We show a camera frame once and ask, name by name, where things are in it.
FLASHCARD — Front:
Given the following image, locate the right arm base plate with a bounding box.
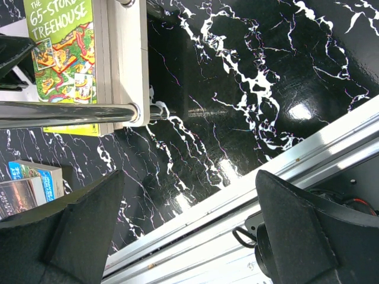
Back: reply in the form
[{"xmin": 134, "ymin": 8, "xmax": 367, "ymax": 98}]
[{"xmin": 232, "ymin": 161, "xmax": 379, "ymax": 279}]

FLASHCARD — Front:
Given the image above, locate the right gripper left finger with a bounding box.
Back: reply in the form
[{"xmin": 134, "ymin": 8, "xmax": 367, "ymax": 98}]
[{"xmin": 1, "ymin": 170, "xmax": 125, "ymax": 283}]

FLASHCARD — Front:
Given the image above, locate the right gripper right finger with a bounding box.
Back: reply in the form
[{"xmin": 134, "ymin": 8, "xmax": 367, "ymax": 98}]
[{"xmin": 255, "ymin": 169, "xmax": 379, "ymax": 284}]

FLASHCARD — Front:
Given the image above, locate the dark tale of two cities book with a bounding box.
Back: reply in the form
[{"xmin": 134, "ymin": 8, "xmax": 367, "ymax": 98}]
[{"xmin": 0, "ymin": 176, "xmax": 47, "ymax": 220}]

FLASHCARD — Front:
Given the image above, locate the aluminium rail frame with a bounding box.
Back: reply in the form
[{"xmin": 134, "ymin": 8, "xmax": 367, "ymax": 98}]
[{"xmin": 103, "ymin": 98, "xmax": 378, "ymax": 283}]

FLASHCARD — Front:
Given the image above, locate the two-tier wooden shelf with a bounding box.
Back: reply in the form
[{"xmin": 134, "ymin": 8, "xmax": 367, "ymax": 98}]
[{"xmin": 0, "ymin": 0, "xmax": 172, "ymax": 137}]

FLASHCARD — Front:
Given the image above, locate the green 65-storey treehouse book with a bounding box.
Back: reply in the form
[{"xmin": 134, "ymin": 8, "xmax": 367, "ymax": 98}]
[{"xmin": 23, "ymin": 0, "xmax": 103, "ymax": 137}]

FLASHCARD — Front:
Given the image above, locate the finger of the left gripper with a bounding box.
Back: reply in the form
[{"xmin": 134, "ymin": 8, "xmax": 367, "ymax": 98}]
[{"xmin": 1, "ymin": 34, "xmax": 36, "ymax": 91}]

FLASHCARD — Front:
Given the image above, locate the black marble mat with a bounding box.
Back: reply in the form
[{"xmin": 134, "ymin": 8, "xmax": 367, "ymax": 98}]
[{"xmin": 1, "ymin": 1, "xmax": 378, "ymax": 254}]

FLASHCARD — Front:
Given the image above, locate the blue 26-storey treehouse book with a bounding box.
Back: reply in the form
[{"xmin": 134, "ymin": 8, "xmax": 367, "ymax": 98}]
[{"xmin": 8, "ymin": 160, "xmax": 65, "ymax": 202}]

